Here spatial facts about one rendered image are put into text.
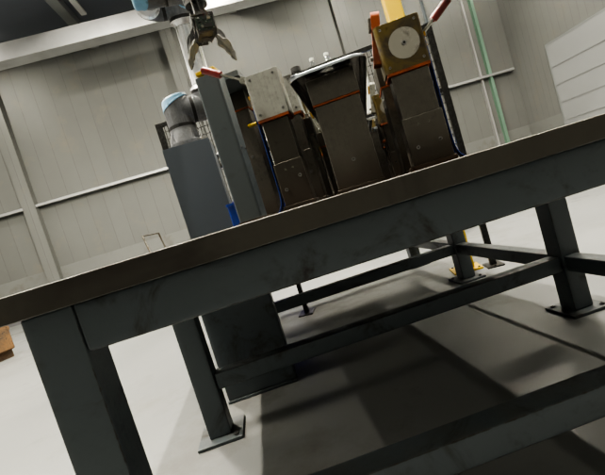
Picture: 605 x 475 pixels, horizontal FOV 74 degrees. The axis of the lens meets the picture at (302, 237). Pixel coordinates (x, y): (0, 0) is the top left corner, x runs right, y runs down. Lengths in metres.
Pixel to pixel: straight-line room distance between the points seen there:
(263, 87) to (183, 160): 0.78
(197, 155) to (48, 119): 10.75
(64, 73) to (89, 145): 1.88
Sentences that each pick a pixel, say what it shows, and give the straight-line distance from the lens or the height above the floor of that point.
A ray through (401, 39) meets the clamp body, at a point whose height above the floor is 1.01.
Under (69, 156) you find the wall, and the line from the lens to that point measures 12.09.
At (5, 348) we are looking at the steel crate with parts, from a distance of 6.23.
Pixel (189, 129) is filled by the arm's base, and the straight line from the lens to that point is 1.86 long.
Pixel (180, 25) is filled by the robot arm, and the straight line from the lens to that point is 1.98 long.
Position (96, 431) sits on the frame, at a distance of 0.77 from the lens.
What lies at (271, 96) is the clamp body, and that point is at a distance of 1.10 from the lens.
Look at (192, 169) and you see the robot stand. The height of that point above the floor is 0.99.
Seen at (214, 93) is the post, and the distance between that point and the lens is 1.25.
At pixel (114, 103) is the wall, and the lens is 11.96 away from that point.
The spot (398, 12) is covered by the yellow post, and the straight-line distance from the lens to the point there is 2.93.
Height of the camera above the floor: 0.70
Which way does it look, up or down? 4 degrees down
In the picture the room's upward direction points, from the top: 17 degrees counter-clockwise
